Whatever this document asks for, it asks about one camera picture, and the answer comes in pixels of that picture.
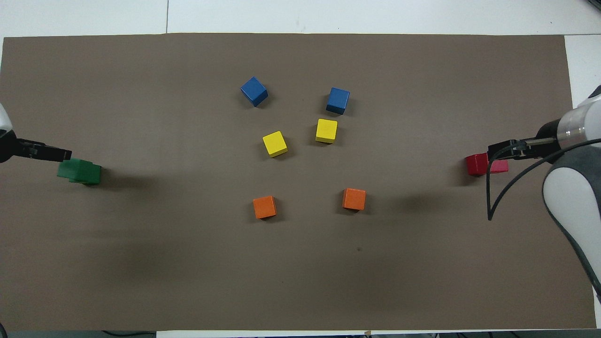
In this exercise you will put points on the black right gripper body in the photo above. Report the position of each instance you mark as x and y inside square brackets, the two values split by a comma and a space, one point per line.
[549, 134]

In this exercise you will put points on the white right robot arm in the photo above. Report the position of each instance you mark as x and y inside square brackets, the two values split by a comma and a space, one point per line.
[573, 197]

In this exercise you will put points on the brown table mat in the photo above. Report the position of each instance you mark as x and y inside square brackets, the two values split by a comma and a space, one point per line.
[300, 272]

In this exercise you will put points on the orange wooden cube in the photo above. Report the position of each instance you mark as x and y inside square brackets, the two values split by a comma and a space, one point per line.
[265, 207]
[354, 199]

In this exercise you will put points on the red wooden cube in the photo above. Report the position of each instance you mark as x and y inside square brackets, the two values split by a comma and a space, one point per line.
[498, 166]
[471, 169]

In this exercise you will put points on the yellow wooden cube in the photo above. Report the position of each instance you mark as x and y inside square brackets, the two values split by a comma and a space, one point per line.
[274, 143]
[326, 130]

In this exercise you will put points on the blue wooden cube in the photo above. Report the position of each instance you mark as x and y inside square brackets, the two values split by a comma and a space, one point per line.
[338, 100]
[254, 91]

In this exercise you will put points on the green wooden cube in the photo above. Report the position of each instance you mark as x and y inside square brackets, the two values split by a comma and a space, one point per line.
[75, 169]
[97, 176]

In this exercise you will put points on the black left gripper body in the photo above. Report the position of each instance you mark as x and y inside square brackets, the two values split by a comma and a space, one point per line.
[7, 149]

